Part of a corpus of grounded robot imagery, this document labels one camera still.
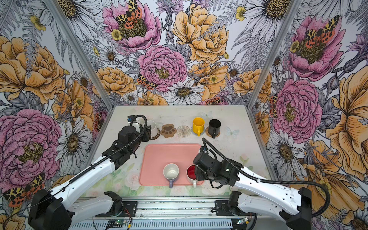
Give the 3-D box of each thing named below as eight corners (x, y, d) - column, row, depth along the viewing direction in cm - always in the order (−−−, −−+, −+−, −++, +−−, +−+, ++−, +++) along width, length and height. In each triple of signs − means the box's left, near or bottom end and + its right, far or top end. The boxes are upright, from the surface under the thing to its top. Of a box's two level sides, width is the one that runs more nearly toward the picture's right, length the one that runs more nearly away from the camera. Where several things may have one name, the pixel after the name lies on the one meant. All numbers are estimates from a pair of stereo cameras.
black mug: (209, 139, 103) (211, 131, 95) (208, 127, 110) (209, 118, 102) (220, 140, 103) (222, 131, 95) (217, 127, 110) (220, 118, 102)
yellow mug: (188, 133, 107) (189, 124, 99) (195, 125, 113) (196, 115, 104) (198, 139, 104) (199, 129, 96) (205, 129, 110) (206, 120, 101)
